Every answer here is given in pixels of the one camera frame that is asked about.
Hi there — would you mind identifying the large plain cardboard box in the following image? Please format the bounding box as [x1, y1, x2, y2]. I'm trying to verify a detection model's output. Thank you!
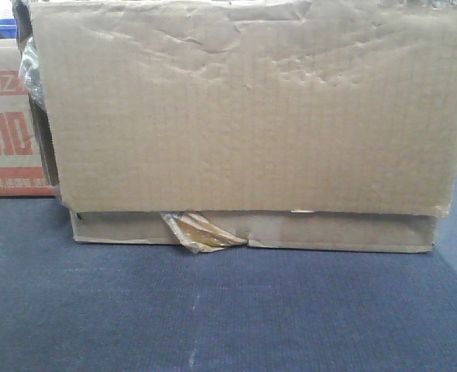
[12, 1, 457, 253]

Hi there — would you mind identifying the red printed cardboard box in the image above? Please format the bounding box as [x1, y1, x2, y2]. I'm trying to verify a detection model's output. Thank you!
[0, 39, 53, 197]

